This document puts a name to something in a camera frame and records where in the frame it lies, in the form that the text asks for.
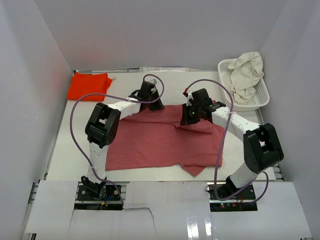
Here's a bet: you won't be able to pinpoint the pink t-shirt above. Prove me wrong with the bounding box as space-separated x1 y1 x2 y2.
105 105 224 177

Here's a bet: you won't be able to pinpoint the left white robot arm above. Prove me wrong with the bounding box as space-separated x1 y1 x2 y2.
81 79 165 200

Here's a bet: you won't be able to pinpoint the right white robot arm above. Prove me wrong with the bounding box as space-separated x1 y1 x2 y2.
180 88 284 201

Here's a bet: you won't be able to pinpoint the papers at table back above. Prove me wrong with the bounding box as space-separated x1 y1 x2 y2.
139 67 189 73

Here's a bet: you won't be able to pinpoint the white t-shirt in basket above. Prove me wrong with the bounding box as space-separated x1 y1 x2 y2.
228 51 264 105

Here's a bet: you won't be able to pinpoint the white perforated plastic basket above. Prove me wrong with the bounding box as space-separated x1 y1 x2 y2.
218 57 270 112

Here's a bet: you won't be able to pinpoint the folded orange t-shirt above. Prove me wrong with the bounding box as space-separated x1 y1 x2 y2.
67 72 113 101

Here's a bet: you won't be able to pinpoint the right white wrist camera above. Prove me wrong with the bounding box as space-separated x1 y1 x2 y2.
182 88 194 106

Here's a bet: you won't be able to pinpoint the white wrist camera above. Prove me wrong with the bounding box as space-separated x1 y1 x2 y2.
182 88 194 106
144 78 157 86

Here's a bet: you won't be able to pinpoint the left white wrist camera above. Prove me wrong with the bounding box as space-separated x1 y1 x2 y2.
144 78 157 86

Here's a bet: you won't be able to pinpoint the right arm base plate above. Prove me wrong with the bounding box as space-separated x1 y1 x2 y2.
204 184 258 213

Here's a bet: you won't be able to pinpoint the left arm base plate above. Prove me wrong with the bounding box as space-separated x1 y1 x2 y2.
74 184 125 211

